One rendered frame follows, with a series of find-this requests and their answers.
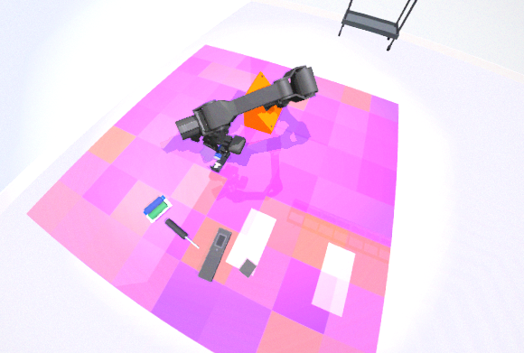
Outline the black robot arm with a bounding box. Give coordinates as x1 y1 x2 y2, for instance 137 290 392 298
175 64 319 140

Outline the blue battery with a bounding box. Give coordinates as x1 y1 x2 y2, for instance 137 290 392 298
213 145 222 160

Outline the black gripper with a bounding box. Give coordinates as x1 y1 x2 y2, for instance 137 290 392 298
190 130 246 155

